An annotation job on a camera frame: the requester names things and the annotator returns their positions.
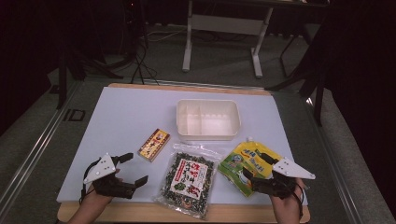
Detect person's left hand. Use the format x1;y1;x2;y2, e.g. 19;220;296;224
80;185;114;210

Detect black stand with legs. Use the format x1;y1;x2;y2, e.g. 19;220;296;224
55;46;125;110

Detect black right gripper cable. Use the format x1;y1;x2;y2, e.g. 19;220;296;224
292;181;308;219

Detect black chair frame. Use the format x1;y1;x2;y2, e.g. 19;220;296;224
265;27;331;127

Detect person's right hand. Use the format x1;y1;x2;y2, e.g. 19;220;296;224
269;177;308;219

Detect black floor cables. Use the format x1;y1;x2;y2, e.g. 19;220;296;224
129;40;161;86

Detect yellow green spout pouch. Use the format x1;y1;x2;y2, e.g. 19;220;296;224
217;136;284;199

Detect white floor cable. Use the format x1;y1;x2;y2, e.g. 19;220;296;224
145;27;189;43

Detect white plastic divided container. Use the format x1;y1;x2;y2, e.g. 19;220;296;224
176;98;242;142

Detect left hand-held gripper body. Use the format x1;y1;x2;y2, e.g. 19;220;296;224
82;152;138;200

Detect clear bag of dried seaweed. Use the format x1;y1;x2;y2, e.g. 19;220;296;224
152;142;223;221

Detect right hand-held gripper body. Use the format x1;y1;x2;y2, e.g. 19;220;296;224
251;157;317;200

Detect white metal desk frame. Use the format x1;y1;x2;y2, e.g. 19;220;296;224
181;0;330;79

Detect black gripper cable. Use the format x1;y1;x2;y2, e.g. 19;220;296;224
78;160;101;205
292;181;308;219

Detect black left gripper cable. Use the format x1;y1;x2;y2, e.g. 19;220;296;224
78;160;101;205

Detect white table mat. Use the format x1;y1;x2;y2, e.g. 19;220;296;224
56;86;309;206

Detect small yellow red box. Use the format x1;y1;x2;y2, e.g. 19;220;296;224
137;128;172;163

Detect metal floor rail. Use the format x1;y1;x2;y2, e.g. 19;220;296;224
303;95;366;224
0;79;82;216

